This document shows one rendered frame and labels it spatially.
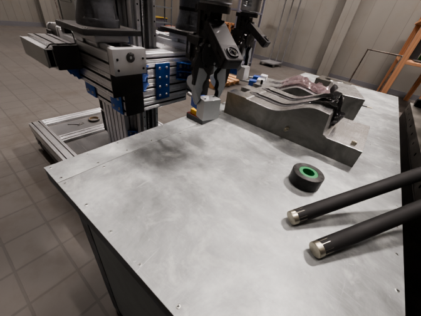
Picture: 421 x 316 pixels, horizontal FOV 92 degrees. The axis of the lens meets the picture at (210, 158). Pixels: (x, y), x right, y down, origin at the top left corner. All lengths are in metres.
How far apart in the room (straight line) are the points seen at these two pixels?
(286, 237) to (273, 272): 0.08
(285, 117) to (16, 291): 1.38
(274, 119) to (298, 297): 0.56
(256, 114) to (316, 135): 0.22
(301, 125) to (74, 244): 1.29
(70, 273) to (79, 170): 0.86
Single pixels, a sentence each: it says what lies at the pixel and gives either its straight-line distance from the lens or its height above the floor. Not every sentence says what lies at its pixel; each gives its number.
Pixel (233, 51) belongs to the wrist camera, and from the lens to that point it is 0.46.
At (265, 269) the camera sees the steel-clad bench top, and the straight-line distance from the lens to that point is 0.40.
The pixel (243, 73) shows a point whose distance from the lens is 0.99.
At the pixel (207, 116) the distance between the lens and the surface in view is 0.54.
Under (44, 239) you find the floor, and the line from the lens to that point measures 1.53.
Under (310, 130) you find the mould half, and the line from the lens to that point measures 0.76.
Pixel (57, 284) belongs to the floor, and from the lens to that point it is 1.35.
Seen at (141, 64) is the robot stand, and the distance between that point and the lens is 0.91.
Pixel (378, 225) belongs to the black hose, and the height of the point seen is 0.85.
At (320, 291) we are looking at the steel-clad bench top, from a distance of 0.43.
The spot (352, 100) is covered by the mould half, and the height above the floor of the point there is 0.90.
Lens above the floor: 1.14
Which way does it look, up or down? 35 degrees down
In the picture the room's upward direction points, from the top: 9 degrees clockwise
